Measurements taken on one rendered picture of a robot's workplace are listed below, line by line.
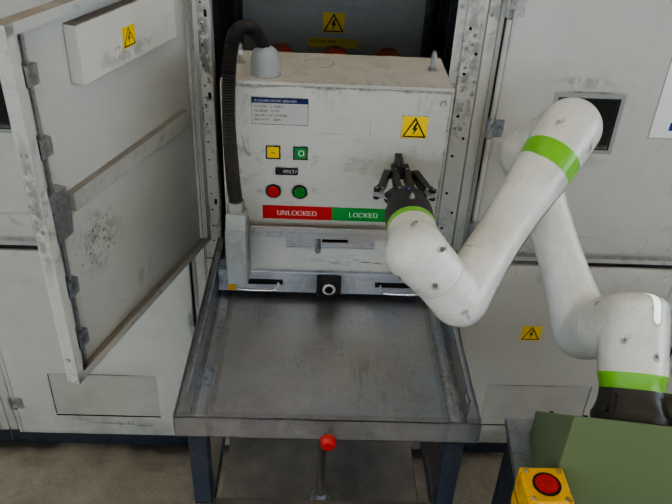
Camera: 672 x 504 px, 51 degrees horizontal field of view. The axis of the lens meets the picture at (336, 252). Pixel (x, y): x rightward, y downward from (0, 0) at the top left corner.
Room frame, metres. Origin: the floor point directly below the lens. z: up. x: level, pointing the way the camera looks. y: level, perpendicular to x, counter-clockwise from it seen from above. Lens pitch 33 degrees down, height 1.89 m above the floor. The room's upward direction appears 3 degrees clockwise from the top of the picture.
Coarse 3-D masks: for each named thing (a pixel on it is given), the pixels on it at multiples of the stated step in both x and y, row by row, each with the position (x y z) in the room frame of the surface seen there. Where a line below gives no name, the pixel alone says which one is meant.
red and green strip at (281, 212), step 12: (264, 216) 1.40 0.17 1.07; (276, 216) 1.41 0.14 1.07; (288, 216) 1.41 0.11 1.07; (300, 216) 1.41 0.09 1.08; (312, 216) 1.41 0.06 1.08; (324, 216) 1.41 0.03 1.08; (336, 216) 1.41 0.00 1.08; (348, 216) 1.41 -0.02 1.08; (360, 216) 1.41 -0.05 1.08; (372, 216) 1.41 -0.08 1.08; (384, 216) 1.41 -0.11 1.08
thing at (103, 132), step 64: (64, 0) 1.23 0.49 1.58; (128, 0) 1.42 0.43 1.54; (192, 0) 1.65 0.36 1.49; (0, 64) 1.07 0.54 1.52; (64, 64) 1.23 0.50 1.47; (128, 64) 1.42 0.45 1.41; (64, 128) 1.20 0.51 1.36; (128, 128) 1.39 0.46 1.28; (192, 128) 1.66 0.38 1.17; (64, 192) 1.13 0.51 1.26; (128, 192) 1.36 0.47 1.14; (192, 192) 1.64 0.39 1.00; (64, 256) 1.11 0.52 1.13; (128, 256) 1.33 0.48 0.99; (192, 256) 1.56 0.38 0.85; (64, 320) 1.07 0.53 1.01; (128, 320) 1.28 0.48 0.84
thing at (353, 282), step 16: (224, 272) 1.39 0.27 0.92; (256, 272) 1.39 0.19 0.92; (272, 272) 1.39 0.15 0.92; (288, 272) 1.40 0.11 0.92; (304, 272) 1.40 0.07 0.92; (320, 272) 1.40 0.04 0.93; (336, 272) 1.40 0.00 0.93; (352, 272) 1.41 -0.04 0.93; (368, 272) 1.41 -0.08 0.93; (384, 272) 1.41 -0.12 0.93; (224, 288) 1.39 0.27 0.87; (288, 288) 1.39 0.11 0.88; (304, 288) 1.40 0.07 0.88; (352, 288) 1.40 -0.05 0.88; (368, 288) 1.40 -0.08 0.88; (384, 288) 1.40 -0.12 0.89; (400, 288) 1.40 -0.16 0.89
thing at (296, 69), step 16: (240, 64) 1.52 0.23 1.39; (288, 64) 1.54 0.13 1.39; (304, 64) 1.54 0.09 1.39; (320, 64) 1.55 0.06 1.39; (336, 64) 1.55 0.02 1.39; (352, 64) 1.56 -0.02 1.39; (368, 64) 1.56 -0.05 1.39; (384, 64) 1.57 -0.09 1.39; (400, 64) 1.58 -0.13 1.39; (416, 64) 1.58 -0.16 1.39; (240, 80) 1.40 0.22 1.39; (256, 80) 1.41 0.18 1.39; (272, 80) 1.41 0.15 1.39; (288, 80) 1.43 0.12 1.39; (304, 80) 1.44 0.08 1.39; (320, 80) 1.44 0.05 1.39; (336, 80) 1.45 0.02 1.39; (352, 80) 1.45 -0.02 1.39; (368, 80) 1.46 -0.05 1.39; (384, 80) 1.46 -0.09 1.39; (400, 80) 1.47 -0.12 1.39; (416, 80) 1.47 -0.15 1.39; (432, 80) 1.48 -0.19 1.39; (448, 80) 1.48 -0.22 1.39; (448, 128) 1.42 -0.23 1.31; (224, 176) 1.40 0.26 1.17; (336, 240) 1.43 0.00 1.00
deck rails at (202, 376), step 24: (216, 288) 1.38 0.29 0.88; (216, 312) 1.32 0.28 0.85; (432, 312) 1.36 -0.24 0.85; (216, 336) 1.23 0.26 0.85; (432, 336) 1.27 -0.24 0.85; (456, 336) 1.19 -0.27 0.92; (216, 360) 1.15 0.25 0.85; (456, 360) 1.15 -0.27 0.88; (192, 384) 1.03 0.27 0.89; (456, 384) 1.11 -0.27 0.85; (192, 408) 1.00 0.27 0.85; (456, 408) 1.04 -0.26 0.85
